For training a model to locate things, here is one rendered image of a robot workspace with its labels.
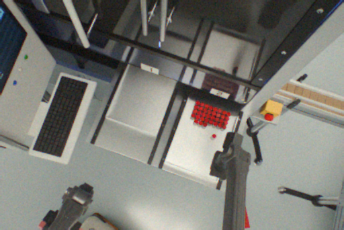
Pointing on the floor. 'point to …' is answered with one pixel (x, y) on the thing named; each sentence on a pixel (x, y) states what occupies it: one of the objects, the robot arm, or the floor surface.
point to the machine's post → (300, 57)
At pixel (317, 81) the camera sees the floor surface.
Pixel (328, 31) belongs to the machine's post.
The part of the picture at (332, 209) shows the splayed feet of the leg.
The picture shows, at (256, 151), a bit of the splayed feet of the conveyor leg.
